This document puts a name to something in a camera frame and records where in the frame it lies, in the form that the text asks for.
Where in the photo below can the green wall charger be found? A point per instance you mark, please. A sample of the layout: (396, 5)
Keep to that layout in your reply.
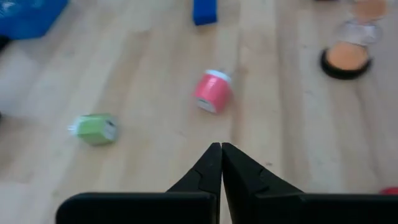
(93, 130)

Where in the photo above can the blue rectangular box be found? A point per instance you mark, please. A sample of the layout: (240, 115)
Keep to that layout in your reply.
(204, 12)

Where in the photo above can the blue plastic basket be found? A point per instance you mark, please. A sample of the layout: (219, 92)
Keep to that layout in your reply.
(28, 18)

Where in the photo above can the red rectangular box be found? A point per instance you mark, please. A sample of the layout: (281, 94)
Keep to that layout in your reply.
(390, 191)

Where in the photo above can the pink wall charger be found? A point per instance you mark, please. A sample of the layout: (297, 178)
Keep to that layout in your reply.
(213, 91)

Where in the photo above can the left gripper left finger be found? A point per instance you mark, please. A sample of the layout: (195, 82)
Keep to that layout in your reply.
(199, 193)

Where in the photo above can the hourglass with orange sand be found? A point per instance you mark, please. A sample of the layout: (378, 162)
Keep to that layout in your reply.
(346, 59)

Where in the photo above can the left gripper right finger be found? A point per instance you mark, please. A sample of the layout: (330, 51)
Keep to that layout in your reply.
(248, 193)

